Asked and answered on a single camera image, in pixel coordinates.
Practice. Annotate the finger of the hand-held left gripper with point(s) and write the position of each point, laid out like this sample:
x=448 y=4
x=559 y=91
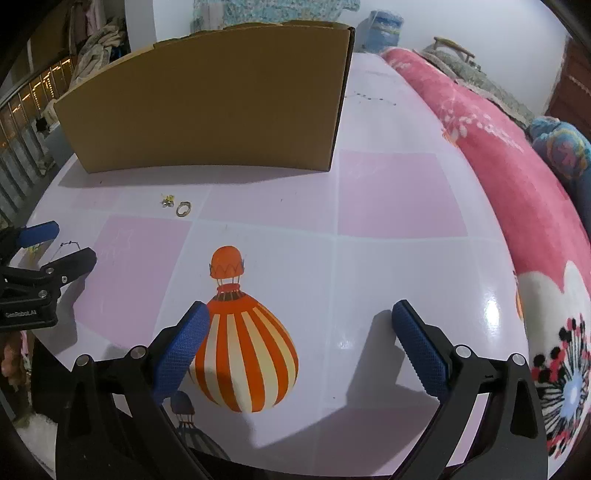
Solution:
x=39 y=231
x=69 y=264

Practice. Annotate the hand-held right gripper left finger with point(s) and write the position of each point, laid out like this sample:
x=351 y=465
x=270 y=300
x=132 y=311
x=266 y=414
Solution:
x=182 y=355

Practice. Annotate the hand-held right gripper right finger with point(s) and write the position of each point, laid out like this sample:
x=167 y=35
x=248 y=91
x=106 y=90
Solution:
x=420 y=355

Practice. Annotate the brown cardboard box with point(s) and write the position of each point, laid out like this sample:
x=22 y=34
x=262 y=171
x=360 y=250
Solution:
x=207 y=101

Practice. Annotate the metal window grille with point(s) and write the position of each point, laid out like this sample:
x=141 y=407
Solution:
x=23 y=129

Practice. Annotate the gold earrings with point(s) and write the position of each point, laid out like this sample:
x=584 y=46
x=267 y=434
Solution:
x=167 y=201

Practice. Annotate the white fluffy cloth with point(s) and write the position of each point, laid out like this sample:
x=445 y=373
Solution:
x=37 y=436

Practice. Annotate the pink floral blanket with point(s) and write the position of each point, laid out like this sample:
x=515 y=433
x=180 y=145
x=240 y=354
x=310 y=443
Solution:
x=498 y=175

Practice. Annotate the pile of clothes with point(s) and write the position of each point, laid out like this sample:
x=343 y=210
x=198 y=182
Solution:
x=99 y=41

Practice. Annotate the blue floral blanket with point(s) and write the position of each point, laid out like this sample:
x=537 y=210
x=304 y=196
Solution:
x=563 y=147

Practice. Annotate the grey patterned blanket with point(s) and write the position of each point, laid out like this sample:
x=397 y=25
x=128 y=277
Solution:
x=489 y=87

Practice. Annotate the wooden stool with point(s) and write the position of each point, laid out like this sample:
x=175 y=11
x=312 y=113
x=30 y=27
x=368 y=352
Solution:
x=455 y=46

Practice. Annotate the brown door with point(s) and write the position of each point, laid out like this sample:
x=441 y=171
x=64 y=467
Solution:
x=572 y=83

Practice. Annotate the teal floral cloth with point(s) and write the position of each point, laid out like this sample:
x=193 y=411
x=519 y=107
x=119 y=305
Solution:
x=277 y=9

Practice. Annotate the blue water jug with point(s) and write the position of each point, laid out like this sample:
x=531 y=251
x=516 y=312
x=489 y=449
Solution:
x=382 y=30

